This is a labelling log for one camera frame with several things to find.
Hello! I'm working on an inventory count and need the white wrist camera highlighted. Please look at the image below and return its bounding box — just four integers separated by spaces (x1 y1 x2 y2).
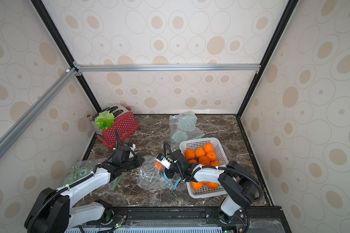
127 143 136 151
155 153 173 170

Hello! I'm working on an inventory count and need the green plastic lettuce leaf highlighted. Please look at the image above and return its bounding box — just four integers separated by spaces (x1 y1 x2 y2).
95 110 115 131

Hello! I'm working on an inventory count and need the aluminium left side bar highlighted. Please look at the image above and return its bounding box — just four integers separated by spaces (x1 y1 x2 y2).
0 68 77 159

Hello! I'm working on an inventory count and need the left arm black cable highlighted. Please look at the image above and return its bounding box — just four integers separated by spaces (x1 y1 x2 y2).
26 127 126 233

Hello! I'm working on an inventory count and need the twelfth orange fruit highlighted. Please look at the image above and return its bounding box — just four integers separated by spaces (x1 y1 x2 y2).
155 161 164 171

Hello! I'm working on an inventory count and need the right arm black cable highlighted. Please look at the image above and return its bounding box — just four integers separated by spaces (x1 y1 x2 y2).
163 142 264 202

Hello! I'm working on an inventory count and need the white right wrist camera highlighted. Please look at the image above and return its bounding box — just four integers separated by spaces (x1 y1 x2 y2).
155 153 173 170

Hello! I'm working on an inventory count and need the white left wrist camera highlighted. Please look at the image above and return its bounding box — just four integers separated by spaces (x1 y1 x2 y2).
127 143 136 151

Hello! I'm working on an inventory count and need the black left corner post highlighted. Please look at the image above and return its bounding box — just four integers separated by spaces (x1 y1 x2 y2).
30 0 102 112

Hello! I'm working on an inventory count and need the black corner frame post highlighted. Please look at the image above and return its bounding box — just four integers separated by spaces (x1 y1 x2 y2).
236 0 300 119

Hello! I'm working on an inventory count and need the white perforated plastic basket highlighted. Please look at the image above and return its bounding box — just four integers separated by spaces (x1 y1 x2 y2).
179 137 231 199

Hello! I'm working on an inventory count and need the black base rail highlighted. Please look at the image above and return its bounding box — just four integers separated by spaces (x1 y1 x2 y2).
48 205 292 233

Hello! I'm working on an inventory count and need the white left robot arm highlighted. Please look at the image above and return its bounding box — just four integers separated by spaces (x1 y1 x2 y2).
24 145 145 233

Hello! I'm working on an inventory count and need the aluminium rear cross bar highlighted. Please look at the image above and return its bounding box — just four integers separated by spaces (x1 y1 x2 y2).
76 64 261 72

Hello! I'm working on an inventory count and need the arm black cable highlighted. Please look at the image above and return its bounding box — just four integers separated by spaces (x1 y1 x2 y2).
26 127 126 233
163 142 264 202

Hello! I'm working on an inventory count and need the red polka-dot toaster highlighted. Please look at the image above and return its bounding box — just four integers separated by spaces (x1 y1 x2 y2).
87 104 140 149

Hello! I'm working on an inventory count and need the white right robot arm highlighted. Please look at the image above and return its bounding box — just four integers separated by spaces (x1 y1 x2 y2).
156 150 263 217

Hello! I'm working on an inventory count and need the blue-seal zip-top bag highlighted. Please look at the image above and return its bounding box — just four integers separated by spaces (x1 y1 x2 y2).
137 155 181 190

